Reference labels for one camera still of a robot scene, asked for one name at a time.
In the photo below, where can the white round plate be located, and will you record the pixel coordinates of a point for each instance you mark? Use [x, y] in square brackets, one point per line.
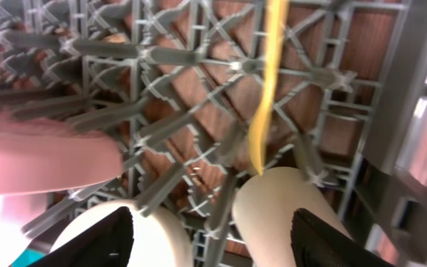
[15, 212]

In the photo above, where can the yellow plastic spoon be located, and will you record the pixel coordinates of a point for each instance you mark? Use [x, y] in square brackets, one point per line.
[276, 17]

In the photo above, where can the white bowl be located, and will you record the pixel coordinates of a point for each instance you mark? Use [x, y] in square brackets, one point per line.
[159, 240]

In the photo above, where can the white cup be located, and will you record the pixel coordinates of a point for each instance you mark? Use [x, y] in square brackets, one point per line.
[263, 209]

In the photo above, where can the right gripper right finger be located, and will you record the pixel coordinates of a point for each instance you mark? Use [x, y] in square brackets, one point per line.
[315, 243]

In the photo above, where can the teal serving tray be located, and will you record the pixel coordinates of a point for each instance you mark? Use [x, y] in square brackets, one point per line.
[28, 257]

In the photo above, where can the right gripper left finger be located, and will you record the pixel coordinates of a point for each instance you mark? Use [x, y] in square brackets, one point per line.
[108, 243]

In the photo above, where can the grey dishwasher rack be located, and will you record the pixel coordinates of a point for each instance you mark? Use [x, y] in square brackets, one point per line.
[176, 85]

